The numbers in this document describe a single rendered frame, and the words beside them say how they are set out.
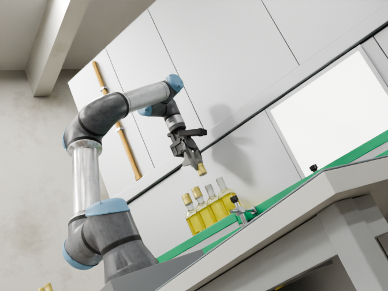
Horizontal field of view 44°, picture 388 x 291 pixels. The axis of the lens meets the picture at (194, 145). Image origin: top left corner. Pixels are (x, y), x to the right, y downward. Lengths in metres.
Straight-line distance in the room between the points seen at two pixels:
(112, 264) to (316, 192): 0.75
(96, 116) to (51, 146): 4.08
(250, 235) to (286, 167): 1.15
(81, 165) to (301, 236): 0.97
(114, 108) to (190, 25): 0.81
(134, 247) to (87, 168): 0.38
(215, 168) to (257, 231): 1.31
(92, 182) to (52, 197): 3.82
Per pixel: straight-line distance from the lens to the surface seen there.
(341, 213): 0.68
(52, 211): 5.28
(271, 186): 1.91
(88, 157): 1.58
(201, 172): 1.91
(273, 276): 0.80
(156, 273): 1.25
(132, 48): 2.47
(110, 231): 1.30
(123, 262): 1.28
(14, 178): 5.36
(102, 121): 1.58
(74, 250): 1.43
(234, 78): 2.08
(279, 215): 0.69
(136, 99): 1.69
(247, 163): 1.96
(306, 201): 0.65
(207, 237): 1.75
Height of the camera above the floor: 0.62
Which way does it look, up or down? 21 degrees up
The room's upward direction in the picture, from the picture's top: 24 degrees counter-clockwise
